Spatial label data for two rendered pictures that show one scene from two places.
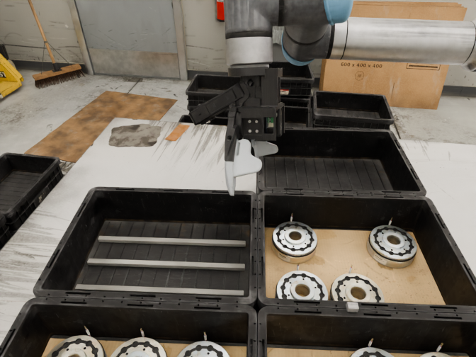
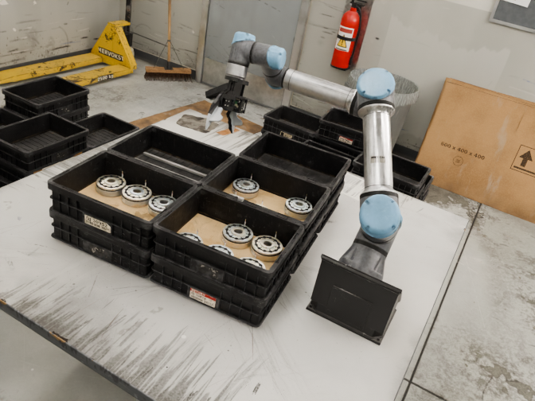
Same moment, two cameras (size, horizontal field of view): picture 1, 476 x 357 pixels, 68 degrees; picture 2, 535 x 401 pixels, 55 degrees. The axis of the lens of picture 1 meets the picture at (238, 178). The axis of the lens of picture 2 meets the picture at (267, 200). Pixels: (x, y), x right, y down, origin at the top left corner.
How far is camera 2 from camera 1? 1.33 m
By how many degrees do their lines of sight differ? 14
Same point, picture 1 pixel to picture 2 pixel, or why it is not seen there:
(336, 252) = (266, 201)
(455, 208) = not seen: hidden behind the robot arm
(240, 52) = (229, 69)
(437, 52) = (329, 98)
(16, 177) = (103, 133)
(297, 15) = (256, 60)
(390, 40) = (309, 86)
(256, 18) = (239, 56)
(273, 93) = (239, 90)
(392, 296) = not seen: hidden behind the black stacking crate
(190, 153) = (228, 145)
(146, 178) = not seen: hidden behind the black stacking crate
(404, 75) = (506, 175)
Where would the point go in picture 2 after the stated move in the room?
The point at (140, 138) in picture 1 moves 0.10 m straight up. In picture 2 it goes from (199, 126) to (201, 108)
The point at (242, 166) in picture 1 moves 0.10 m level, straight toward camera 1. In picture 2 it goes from (214, 117) to (201, 126)
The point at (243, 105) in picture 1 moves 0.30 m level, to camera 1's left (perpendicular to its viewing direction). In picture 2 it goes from (227, 93) to (153, 71)
